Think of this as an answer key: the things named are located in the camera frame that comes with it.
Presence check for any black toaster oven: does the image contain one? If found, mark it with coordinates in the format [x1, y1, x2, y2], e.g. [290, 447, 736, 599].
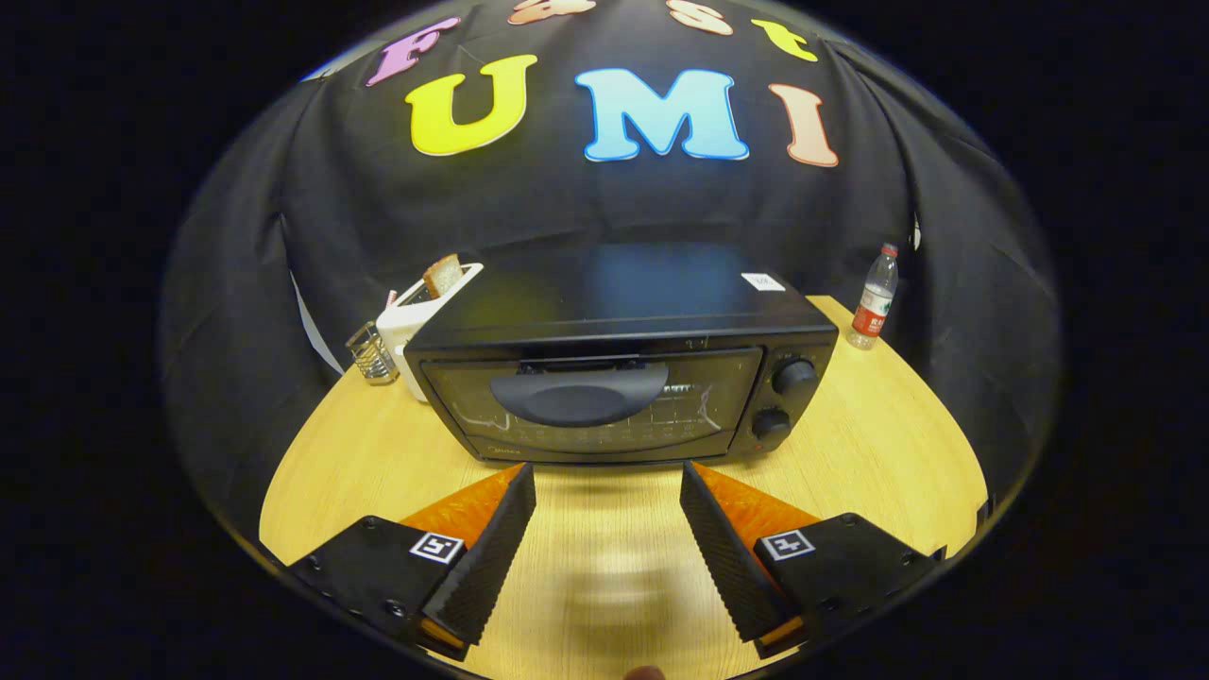
[403, 244, 840, 468]

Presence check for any toasted bread slice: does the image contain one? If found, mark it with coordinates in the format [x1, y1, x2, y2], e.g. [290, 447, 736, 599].
[422, 253, 465, 301]

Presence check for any white pop-up toaster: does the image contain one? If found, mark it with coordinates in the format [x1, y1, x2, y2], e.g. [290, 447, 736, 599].
[376, 263, 485, 403]

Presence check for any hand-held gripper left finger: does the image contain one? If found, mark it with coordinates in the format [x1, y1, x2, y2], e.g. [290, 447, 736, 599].
[288, 463, 537, 662]

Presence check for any clear bottle red label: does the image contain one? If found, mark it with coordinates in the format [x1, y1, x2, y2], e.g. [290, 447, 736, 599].
[846, 243, 900, 351]

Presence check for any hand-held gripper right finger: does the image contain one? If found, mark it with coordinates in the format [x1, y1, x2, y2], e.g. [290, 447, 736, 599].
[679, 461, 945, 660]

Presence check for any wire mesh holder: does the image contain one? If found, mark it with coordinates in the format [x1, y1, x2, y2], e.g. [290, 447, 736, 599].
[345, 321, 400, 385]

